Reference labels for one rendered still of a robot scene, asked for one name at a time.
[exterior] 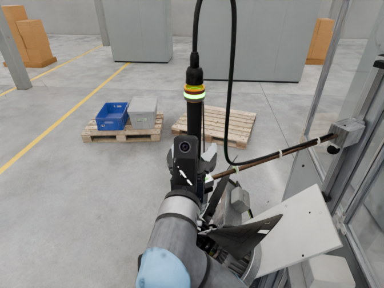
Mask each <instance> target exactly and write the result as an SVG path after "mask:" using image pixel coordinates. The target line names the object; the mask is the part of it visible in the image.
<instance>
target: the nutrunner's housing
mask: <svg viewBox="0 0 384 288"><path fill-rule="evenodd" d="M185 82H186V84H187V85H192V86H198V85H202V84H203V70H202V68H201V66H199V53H198V52H191V54H190V66H188V68H187V70H186V80H185Z"/></svg>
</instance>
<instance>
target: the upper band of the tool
mask: <svg viewBox="0 0 384 288"><path fill-rule="evenodd" d="M184 89H185V90H187V91H202V90H204V89H205V85H203V84H202V85H198V86H192V85H187V84H185V85H184Z"/></svg>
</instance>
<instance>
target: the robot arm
mask: <svg viewBox="0 0 384 288"><path fill-rule="evenodd" d="M198 144H199V140H198V138H197V137H196V136H194V135H179V136H176V137H175V138H174V144H173V145H172V147H171V148H170V150H169V152H168V154H167V157H166V160H167V166H168V168H169V171H170V174H171V175H172V177H171V179H170V183H171V191H170V192H168V193H167V194H166V196H165V198H164V200H163V202H162V203H161V205H160V208H159V211H158V214H157V217H156V220H155V224H154V227H153V230H152V232H151V236H150V239H149V242H148V244H147V247H146V250H145V252H144V253H143V255H142V258H141V266H140V268H139V272H138V276H137V280H136V283H135V286H136V288H248V287H247V286H246V285H245V284H244V283H243V282H242V281H241V280H240V278H239V277H238V276H237V275H236V274H235V273H234V272H232V271H231V270H229V269H227V268H225V267H224V266H223V265H221V264H220V263H219V262H217V261H216V260H215V259H214V258H212V257H211V256H209V255H208V254H207V253H206V252H204V251H203V250H201V249H200V248H198V247H197V246H196V241H197V234H198V226H202V221H199V217H200V208H201V203H203V198H204V194H205V185H206V180H205V177H206V174H207V175H208V174H209V173H210V172H212V171H214V169H215V167H216V164H217V150H218V147H217V144H216V143H211V146H210V147H208V150H207V152H205V153H203V154H202V155H201V160H199V159H198ZM199 198H200V199H201V200H199Z"/></svg>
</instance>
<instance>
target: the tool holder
mask: <svg viewBox="0 0 384 288"><path fill-rule="evenodd" d="M206 176H208V177H209V179H208V180H206V185H205V194H204V198H203V203H201V208H200V215H201V214H203V213H204V212H205V210H206V204H207V202H208V193H209V192H212V191H213V186H214V179H213V178H212V177H211V175H210V174H208V175H207V174H206Z"/></svg>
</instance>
